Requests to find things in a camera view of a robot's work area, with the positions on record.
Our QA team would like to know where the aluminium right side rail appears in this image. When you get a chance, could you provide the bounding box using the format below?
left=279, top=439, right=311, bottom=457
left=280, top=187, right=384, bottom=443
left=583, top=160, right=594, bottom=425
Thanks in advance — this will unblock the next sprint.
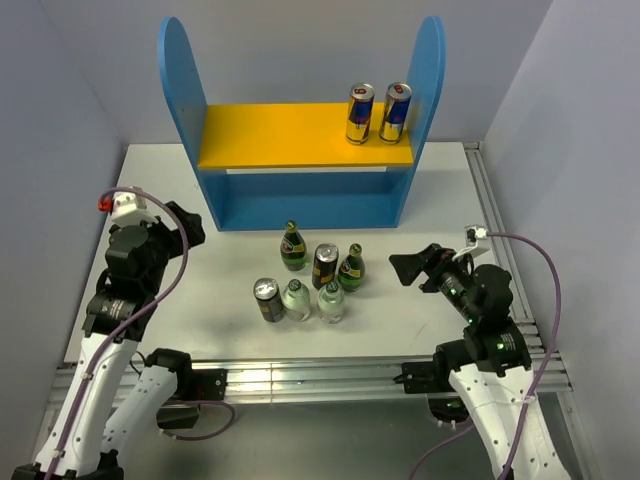
left=462, top=141, right=544, bottom=341

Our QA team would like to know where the red bull can right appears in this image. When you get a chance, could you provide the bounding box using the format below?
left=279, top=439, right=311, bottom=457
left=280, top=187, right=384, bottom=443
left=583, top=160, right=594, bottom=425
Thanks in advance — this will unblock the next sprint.
left=379, top=82, right=412, bottom=143

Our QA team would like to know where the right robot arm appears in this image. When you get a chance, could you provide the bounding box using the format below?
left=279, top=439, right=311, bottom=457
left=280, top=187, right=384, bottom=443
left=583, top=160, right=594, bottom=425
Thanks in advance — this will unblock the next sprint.
left=389, top=244, right=569, bottom=479

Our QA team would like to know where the blue and yellow wooden shelf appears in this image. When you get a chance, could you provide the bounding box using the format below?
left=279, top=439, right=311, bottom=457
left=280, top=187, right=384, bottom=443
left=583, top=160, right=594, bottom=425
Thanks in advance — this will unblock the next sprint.
left=157, top=16, right=446, bottom=231

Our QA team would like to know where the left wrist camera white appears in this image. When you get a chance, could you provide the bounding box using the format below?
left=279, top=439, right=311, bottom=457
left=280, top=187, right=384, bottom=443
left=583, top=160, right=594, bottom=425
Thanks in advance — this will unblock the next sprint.
left=98, top=191, right=153, bottom=228

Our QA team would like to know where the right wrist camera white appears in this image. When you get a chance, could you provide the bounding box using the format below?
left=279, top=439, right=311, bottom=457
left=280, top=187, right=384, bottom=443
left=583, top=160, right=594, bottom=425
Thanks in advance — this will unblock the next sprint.
left=453, top=225, right=491, bottom=261

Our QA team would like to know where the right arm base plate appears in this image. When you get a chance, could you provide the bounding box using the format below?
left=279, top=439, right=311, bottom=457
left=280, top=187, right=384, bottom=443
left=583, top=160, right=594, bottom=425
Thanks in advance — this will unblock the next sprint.
left=393, top=361, right=452, bottom=394

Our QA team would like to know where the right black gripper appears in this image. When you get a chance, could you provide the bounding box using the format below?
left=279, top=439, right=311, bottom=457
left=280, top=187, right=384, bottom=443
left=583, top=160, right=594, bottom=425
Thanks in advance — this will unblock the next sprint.
left=388, top=241, right=480, bottom=321

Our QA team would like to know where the green glass bottle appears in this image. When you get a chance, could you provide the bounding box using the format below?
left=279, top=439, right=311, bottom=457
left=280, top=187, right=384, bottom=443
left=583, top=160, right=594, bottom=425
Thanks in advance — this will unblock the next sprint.
left=338, top=243, right=366, bottom=292
left=280, top=220, right=307, bottom=271

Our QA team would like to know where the aluminium front rail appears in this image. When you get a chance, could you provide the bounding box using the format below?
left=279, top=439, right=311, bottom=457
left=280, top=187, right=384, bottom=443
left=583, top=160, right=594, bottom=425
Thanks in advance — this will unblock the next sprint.
left=46, top=354, right=573, bottom=410

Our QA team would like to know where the black can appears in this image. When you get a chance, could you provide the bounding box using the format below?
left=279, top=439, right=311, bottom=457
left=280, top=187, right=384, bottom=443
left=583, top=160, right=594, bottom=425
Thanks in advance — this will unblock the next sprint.
left=312, top=243, right=339, bottom=290
left=253, top=278, right=285, bottom=323

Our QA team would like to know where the clear water bottle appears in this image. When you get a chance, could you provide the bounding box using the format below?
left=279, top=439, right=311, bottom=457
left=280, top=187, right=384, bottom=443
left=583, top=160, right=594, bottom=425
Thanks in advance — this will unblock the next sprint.
left=317, top=280, right=346, bottom=324
left=282, top=279, right=311, bottom=322

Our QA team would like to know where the red bull can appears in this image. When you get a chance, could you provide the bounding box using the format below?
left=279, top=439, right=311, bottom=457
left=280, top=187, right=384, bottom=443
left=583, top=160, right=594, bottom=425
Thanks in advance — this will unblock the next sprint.
left=346, top=83, right=375, bottom=144
left=379, top=82, right=412, bottom=143

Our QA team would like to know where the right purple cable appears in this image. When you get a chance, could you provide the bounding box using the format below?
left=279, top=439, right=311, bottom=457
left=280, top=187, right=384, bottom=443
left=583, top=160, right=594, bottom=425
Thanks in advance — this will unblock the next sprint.
left=409, top=231, right=562, bottom=480

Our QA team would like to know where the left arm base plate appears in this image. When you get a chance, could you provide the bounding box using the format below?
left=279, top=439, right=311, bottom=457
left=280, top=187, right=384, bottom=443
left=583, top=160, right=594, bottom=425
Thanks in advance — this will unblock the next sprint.
left=170, top=369, right=228, bottom=401

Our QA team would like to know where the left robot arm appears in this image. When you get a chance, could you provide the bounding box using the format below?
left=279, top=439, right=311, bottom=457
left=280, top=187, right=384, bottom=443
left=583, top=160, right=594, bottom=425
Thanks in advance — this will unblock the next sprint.
left=13, top=194, right=205, bottom=479

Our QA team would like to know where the aluminium rail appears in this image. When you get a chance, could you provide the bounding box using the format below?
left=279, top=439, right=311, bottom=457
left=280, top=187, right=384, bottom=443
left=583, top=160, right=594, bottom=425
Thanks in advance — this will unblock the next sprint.
left=462, top=141, right=544, bottom=341
left=46, top=354, right=573, bottom=410

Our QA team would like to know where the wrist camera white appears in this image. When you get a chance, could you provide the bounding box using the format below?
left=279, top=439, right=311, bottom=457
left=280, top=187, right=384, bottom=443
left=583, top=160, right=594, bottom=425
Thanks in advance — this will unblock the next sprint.
left=453, top=225, right=491, bottom=261
left=98, top=191, right=153, bottom=228

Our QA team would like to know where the red bull can left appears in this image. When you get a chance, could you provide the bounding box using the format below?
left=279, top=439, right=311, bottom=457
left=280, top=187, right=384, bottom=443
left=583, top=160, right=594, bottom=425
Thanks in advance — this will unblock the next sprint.
left=346, top=83, right=375, bottom=144

